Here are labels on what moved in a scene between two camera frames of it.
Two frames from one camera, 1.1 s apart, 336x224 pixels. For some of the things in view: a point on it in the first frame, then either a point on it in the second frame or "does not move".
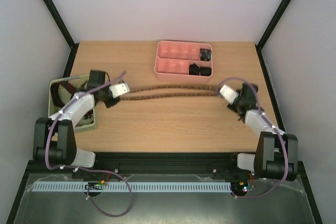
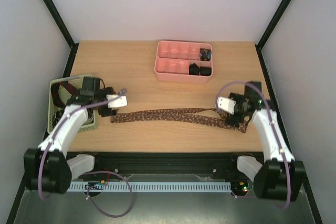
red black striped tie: x=56 y=98 does not move
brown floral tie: x=171 y=94 -> x=205 y=115
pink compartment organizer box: x=173 y=59 does not move
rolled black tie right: x=205 y=71 does not move
